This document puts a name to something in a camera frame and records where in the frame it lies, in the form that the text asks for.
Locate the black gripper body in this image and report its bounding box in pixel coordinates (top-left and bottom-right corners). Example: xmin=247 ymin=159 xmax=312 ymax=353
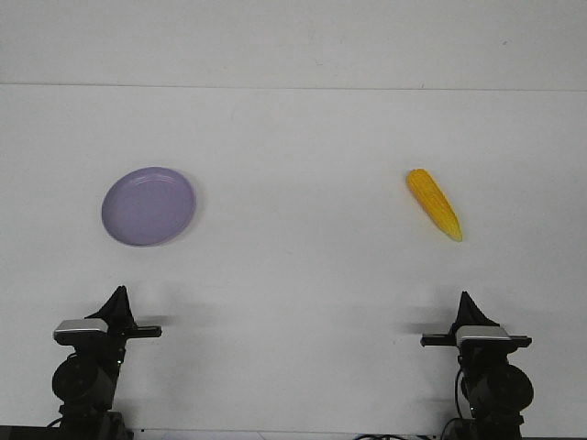
xmin=74 ymin=325 xmax=161 ymax=362
xmin=420 ymin=334 xmax=532 ymax=367

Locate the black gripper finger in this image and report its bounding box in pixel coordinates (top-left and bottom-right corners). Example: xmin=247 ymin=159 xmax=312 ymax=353
xmin=86 ymin=285 xmax=136 ymax=326
xmin=451 ymin=291 xmax=499 ymax=335

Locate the purple round plate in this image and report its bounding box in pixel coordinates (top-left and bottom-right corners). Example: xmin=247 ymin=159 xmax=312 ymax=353
xmin=101 ymin=166 xmax=197 ymax=247

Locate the yellow corn cob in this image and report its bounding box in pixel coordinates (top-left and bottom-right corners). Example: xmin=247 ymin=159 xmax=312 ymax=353
xmin=405 ymin=169 xmax=463 ymax=242

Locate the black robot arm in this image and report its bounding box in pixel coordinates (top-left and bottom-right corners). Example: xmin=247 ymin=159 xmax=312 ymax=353
xmin=48 ymin=285 xmax=162 ymax=439
xmin=420 ymin=291 xmax=534 ymax=439

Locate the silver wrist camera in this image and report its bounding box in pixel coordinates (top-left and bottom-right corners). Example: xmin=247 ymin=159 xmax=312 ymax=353
xmin=455 ymin=325 xmax=511 ymax=347
xmin=53 ymin=318 xmax=108 ymax=347

